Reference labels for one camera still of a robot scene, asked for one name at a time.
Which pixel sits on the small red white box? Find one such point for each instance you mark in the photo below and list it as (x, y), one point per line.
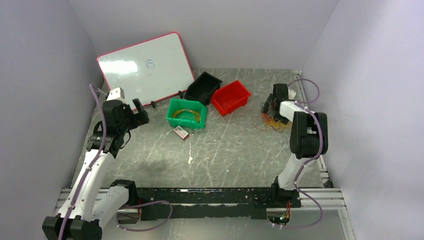
(182, 133)

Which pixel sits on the red plastic bin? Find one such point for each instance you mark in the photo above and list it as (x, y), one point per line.
(230, 97)

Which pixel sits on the black plastic bin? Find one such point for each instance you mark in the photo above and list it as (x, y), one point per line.
(202, 89)

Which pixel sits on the green plastic bin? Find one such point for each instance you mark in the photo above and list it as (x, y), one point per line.
(186, 113)

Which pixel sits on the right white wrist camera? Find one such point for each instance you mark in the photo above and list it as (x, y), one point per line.
(291, 94)

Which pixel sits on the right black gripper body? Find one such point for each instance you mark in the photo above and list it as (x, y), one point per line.
(273, 99)

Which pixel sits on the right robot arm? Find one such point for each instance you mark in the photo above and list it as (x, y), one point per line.
(308, 137)

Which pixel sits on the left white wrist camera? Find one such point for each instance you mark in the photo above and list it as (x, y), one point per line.
(116, 94)

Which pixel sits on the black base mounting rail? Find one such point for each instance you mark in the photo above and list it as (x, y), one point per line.
(163, 209)

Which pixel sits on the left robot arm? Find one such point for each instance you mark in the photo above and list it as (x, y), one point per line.
(82, 217)

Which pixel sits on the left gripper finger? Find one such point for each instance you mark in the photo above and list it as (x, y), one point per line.
(137, 104)
(143, 117)

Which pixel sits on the pink framed whiteboard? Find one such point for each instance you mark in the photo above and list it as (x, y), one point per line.
(151, 70)

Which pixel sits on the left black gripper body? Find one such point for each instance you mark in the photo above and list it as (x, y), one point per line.
(131, 120)

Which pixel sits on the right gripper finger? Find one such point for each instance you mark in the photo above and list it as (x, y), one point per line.
(265, 106)
(275, 108)

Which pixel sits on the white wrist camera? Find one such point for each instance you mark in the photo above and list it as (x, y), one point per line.
(291, 94)
(116, 94)

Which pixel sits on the aluminium frame rail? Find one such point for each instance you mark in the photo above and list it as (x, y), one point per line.
(258, 197)

